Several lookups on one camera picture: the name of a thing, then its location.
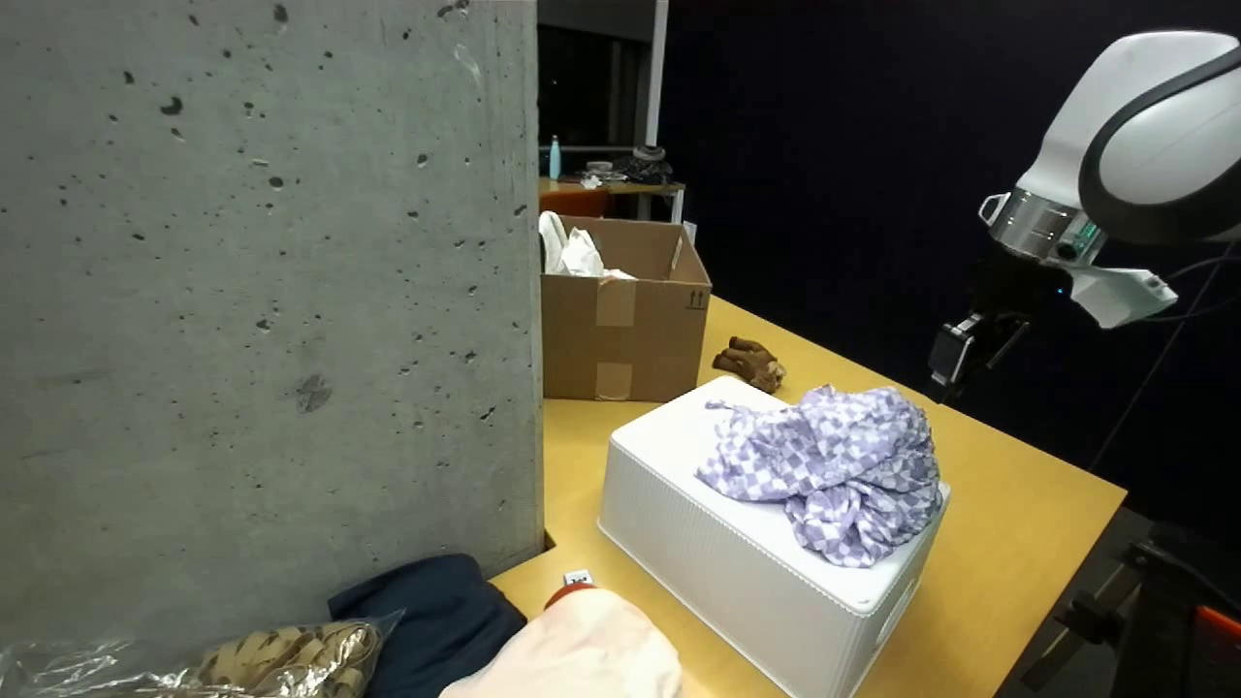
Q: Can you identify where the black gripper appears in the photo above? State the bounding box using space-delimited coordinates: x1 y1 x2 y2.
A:
925 267 1082 391

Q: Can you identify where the checked blue shirt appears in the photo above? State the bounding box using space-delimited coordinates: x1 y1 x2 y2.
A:
694 380 948 575

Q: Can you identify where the brown plush toy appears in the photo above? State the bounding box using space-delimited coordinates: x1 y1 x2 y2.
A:
711 333 790 399

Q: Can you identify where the white plastic box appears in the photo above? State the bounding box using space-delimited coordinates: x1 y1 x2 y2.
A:
594 372 956 698

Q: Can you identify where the brown cardboard box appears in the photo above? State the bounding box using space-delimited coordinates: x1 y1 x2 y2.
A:
538 208 719 403

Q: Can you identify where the long wooden counter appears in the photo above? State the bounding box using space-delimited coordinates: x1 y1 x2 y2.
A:
538 175 692 223

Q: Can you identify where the desk clutter pile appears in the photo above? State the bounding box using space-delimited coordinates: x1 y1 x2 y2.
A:
577 144 679 188

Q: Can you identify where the black clamp with orange tips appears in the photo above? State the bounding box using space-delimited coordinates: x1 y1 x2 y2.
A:
1121 537 1241 654

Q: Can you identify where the white plastic bag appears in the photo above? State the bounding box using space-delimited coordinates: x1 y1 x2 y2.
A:
535 208 638 281

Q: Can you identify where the orange chair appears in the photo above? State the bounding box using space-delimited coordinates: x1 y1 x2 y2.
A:
538 188 612 222

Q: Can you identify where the pink cloth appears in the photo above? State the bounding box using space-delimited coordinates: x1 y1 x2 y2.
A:
440 586 685 698

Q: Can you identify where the dark blue cloth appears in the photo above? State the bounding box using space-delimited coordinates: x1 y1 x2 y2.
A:
327 551 530 698

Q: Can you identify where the grey concrete pillar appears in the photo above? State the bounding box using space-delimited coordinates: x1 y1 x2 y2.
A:
0 0 546 664

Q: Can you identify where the clear bag with brown contents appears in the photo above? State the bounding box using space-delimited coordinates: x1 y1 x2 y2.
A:
0 617 391 698

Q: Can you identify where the white window frame post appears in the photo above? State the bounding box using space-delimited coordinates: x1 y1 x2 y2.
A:
643 0 674 152

